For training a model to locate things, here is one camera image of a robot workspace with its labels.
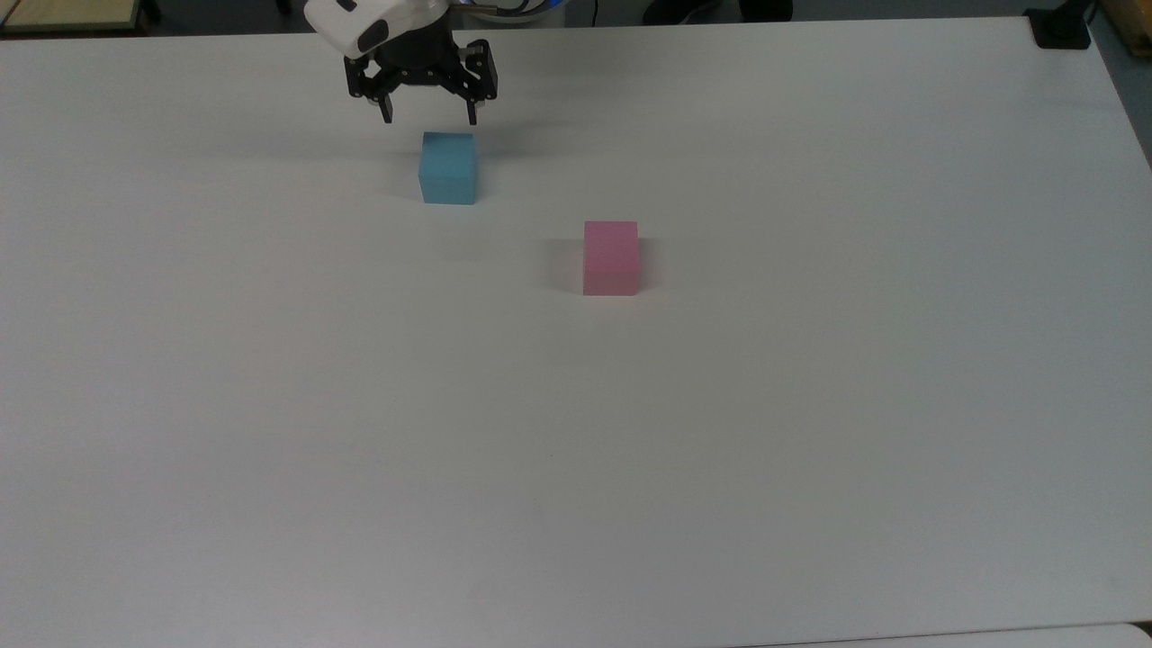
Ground light wooden furniture edge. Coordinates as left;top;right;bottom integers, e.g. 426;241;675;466
1093;0;1152;64

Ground pink foam cube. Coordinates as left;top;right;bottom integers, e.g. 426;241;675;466
582;220;640;297

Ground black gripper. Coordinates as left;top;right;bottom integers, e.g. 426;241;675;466
344;22;499;127

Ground blue foam cube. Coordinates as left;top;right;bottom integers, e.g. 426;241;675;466
418;131;477;206

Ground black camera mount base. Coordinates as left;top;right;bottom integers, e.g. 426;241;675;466
1026;0;1097;50

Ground tan wooden board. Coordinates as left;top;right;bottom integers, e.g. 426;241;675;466
0;0;147;33

